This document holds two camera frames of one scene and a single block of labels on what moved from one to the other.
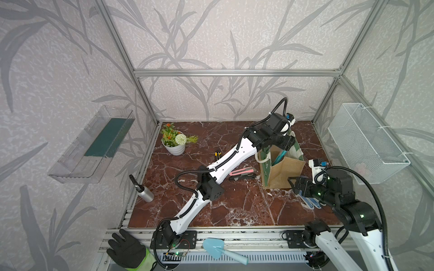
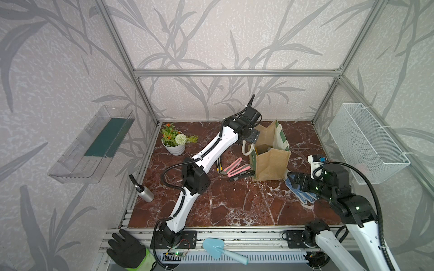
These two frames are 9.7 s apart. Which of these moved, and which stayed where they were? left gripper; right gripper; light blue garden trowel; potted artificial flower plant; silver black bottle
Moved: left gripper
Stayed: silver black bottle; right gripper; light blue garden trowel; potted artificial flower plant
